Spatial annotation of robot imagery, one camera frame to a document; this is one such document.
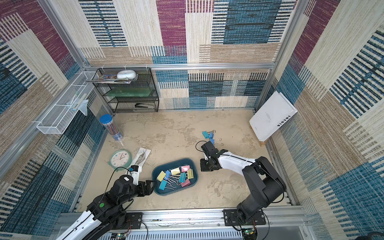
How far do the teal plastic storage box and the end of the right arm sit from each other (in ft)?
0.24

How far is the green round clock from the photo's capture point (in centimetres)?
91

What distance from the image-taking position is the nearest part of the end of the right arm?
671 mm

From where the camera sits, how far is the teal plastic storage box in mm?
842
